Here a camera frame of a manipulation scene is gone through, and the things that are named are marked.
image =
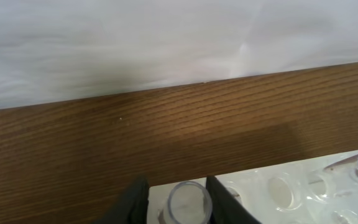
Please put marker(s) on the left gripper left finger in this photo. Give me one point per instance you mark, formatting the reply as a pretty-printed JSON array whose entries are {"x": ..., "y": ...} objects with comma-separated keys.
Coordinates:
[{"x": 134, "y": 205}]

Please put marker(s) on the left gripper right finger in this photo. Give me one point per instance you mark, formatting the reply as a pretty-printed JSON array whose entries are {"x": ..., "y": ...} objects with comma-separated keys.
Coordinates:
[{"x": 225, "y": 208}]

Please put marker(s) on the white test tube rack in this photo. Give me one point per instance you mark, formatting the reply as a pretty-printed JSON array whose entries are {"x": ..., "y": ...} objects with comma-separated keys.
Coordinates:
[{"x": 291, "y": 199}]

